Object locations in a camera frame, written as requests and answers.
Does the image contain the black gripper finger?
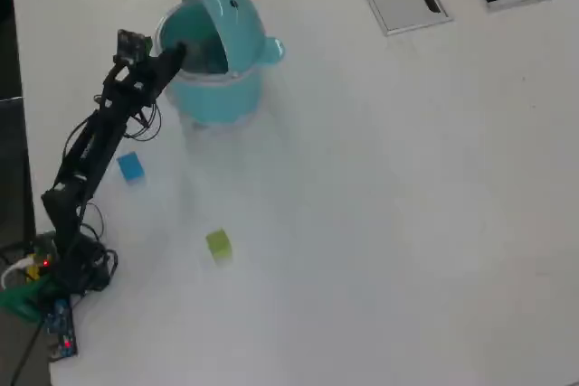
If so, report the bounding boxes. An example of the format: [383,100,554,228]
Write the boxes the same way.
[156,43,189,91]

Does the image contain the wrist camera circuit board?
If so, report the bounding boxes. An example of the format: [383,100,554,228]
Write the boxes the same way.
[112,28,154,67]

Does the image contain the dark side panel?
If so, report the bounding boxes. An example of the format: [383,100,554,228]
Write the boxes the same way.
[0,96,37,251]

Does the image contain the thin black servo wires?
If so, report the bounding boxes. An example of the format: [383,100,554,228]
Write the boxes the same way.
[122,99,163,141]

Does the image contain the green table clamp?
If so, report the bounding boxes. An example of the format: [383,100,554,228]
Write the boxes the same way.
[0,275,58,325]

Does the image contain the teal bin with lid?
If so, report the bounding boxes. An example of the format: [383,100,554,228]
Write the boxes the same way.
[152,0,288,128]

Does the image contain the green lego block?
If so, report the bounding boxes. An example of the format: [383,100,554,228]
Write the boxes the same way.
[204,228,234,265]

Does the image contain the blue lego block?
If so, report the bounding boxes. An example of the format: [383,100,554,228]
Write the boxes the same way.
[116,150,147,186]

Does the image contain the black power cable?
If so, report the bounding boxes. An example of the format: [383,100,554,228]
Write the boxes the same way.
[8,320,46,386]

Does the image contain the green board with red light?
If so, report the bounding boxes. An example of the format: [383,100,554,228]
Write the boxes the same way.
[33,231,60,269]

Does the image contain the blue controller circuit board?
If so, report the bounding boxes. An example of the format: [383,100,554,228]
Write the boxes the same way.
[43,297,80,362]

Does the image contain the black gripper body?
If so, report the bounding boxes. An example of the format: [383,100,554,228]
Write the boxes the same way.
[102,58,163,109]

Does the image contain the white cable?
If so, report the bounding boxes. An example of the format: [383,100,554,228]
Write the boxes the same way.
[0,257,36,291]

